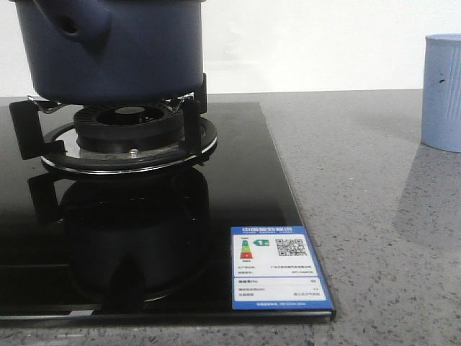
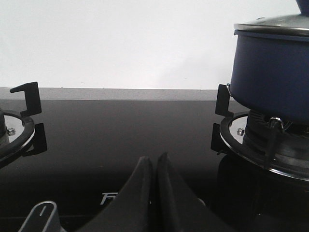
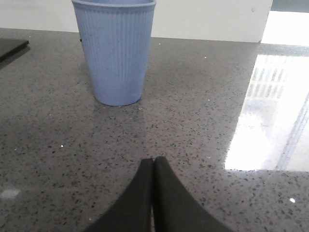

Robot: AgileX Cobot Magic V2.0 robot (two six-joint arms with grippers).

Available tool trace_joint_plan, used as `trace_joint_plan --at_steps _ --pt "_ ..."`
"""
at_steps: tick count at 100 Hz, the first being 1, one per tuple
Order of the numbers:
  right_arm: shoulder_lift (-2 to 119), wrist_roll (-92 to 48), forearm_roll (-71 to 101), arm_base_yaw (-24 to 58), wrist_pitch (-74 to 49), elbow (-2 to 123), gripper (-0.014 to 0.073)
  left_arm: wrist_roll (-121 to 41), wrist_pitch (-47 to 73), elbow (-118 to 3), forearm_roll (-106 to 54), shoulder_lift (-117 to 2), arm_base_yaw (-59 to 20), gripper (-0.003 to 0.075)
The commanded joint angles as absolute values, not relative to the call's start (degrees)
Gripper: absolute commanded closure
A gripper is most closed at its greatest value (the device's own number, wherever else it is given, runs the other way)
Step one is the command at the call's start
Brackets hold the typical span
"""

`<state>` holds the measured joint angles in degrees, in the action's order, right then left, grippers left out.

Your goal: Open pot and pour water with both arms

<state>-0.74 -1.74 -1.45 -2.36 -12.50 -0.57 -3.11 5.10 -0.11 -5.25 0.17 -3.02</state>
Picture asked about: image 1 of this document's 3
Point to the blue energy efficiency label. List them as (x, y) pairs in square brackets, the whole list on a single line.
[(275, 268)]

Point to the black pot support grate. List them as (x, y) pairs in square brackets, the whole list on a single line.
[(59, 150)]

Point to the light blue plastic cup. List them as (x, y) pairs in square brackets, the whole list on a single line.
[(440, 123)]

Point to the black gas burner head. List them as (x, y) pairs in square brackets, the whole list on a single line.
[(114, 129)]

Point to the dark blue cooking pot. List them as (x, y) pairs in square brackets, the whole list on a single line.
[(112, 52)]

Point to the black glass gas stove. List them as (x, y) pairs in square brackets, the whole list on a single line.
[(144, 248)]

